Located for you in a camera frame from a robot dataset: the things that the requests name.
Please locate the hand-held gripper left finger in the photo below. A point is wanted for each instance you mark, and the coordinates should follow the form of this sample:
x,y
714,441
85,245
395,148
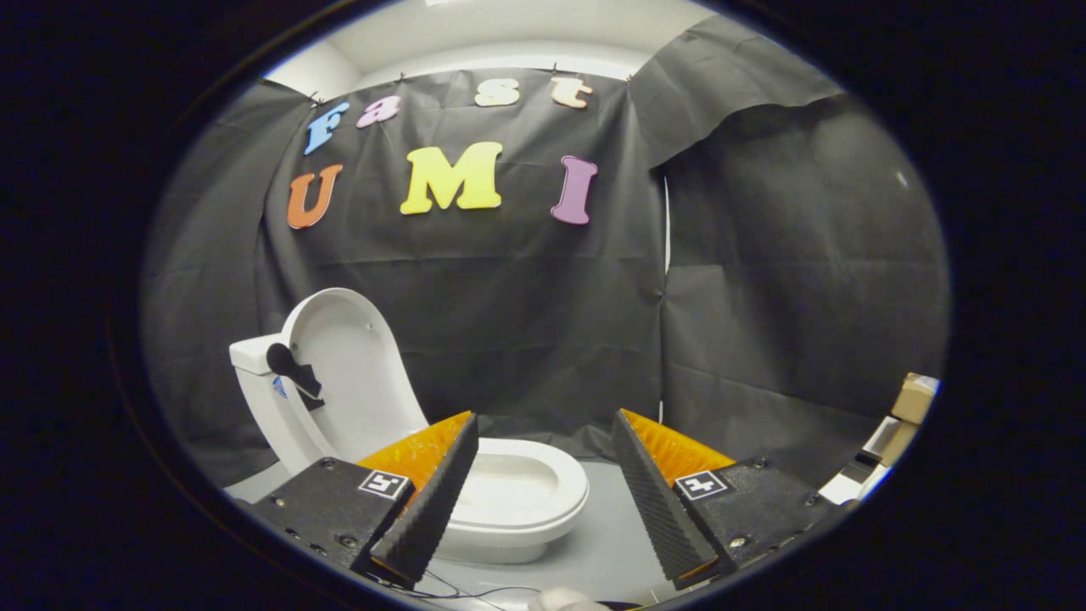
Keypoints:
x,y
433,501

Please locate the white toilet tank cover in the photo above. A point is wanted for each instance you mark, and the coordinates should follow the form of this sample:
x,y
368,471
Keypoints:
x,y
250,352

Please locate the black backdrop cloth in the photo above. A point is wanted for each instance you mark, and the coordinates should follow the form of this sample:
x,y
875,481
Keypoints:
x,y
526,297

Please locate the brown cardboard box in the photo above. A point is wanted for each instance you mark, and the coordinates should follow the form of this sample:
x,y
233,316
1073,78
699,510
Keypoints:
x,y
915,399
899,441

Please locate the white ceramic toilet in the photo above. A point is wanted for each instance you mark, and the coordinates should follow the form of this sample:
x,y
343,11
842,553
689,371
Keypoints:
x,y
543,518

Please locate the white toilet lid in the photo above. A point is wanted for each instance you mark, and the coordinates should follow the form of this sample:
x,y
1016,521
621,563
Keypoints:
x,y
356,373

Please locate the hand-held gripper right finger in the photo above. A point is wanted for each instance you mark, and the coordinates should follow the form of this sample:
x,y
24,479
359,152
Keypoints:
x,y
657,509

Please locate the white rounded object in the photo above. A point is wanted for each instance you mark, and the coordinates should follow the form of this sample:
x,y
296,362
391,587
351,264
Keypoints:
x,y
564,601

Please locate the white flat box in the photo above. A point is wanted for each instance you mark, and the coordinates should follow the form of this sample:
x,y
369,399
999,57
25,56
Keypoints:
x,y
840,490

